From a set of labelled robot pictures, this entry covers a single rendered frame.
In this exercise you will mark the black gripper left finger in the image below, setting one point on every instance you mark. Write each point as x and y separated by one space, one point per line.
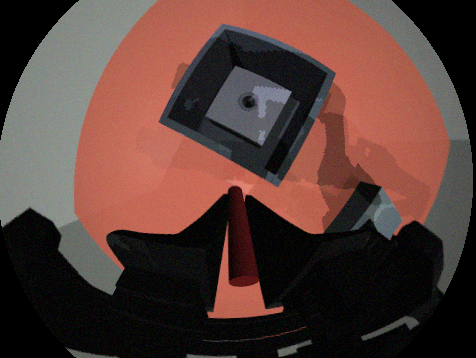
195 252

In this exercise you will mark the dark red peg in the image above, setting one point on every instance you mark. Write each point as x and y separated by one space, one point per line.
240 249

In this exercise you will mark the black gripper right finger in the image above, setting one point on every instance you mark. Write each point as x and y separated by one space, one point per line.
285 253

